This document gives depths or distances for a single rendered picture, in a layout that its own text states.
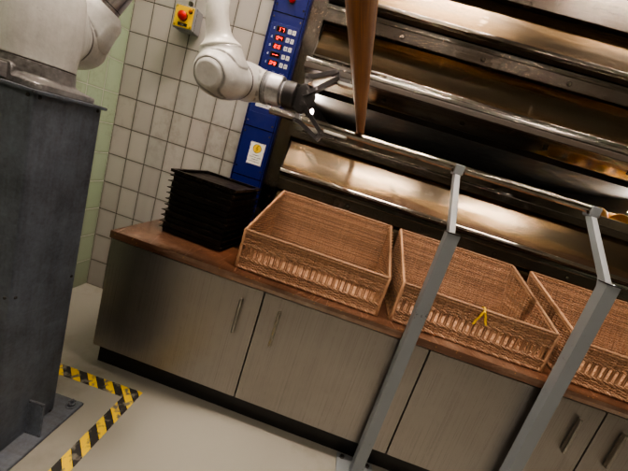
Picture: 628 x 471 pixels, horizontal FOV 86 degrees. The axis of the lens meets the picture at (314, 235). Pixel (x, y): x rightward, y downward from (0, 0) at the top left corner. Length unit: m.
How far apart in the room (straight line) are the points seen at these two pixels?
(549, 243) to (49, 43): 1.90
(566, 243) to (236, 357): 1.53
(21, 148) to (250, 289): 0.73
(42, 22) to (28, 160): 0.30
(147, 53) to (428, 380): 1.90
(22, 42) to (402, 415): 1.50
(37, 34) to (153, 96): 0.99
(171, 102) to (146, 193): 0.49
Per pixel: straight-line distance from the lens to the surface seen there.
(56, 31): 1.05
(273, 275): 1.25
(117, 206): 2.10
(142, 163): 1.99
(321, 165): 1.66
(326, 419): 1.43
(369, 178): 1.66
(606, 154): 1.78
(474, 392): 1.39
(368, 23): 0.38
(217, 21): 0.96
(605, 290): 1.32
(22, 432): 1.46
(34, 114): 0.99
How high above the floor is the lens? 1.04
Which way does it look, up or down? 12 degrees down
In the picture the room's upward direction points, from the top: 18 degrees clockwise
